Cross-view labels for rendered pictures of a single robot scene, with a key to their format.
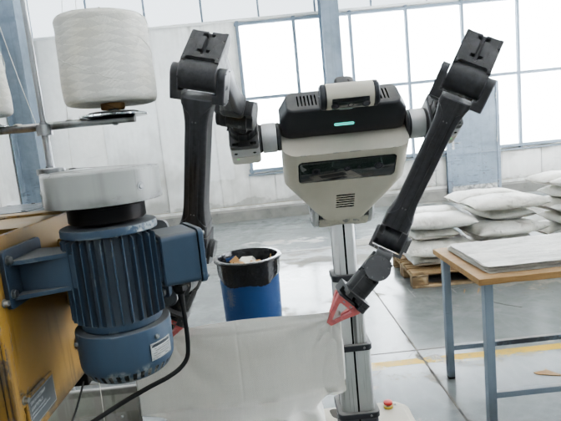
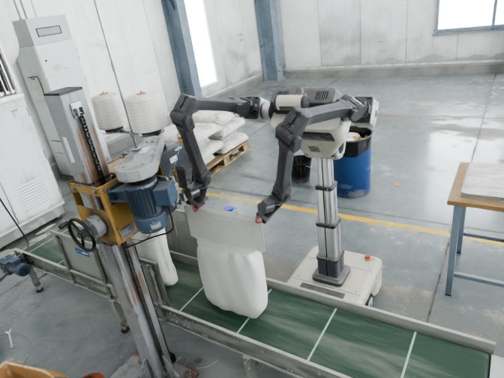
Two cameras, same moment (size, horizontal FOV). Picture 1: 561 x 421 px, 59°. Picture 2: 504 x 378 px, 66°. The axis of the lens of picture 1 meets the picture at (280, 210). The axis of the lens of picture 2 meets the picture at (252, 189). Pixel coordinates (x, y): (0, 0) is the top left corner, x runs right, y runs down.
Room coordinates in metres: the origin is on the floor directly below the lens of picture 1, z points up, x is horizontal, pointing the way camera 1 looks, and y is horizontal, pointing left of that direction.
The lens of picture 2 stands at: (-0.24, -1.09, 1.99)
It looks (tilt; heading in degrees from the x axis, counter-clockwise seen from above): 26 degrees down; 36
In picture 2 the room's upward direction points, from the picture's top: 9 degrees counter-clockwise
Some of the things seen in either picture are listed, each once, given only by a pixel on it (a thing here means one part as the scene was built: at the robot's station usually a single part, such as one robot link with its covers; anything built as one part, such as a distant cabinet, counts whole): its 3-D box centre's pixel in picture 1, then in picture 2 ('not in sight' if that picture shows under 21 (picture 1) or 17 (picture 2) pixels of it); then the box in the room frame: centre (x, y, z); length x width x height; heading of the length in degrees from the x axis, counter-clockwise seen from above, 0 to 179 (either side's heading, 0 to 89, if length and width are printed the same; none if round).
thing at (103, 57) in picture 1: (106, 62); (146, 112); (0.93, 0.29, 1.61); 0.17 x 0.17 x 0.17
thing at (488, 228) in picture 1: (502, 225); not in sight; (4.43, -2.01, 0.45); 0.66 x 0.42 x 0.13; 96
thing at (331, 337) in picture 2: not in sight; (189, 292); (1.10, 0.53, 0.34); 3.40 x 0.39 x 0.09; 91
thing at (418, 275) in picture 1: (463, 263); not in sight; (4.64, -1.72, 0.07); 1.20 x 0.82 x 0.14; 89
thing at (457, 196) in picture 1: (483, 195); not in sight; (4.82, -2.02, 0.69); 0.66 x 0.42 x 0.13; 88
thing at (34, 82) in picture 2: not in sight; (37, 89); (2.51, 4.11, 1.34); 0.24 x 0.04 x 0.32; 91
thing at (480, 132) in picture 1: (472, 140); not in sight; (9.11, -3.65, 1.05); 1.00 x 0.10 x 2.10; 91
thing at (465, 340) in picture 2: not in sight; (188, 290); (1.10, 0.53, 0.35); 3.40 x 0.48 x 0.14; 91
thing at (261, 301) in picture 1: (252, 299); (350, 162); (3.41, 0.26, 0.32); 0.51 x 0.48 x 0.65; 1
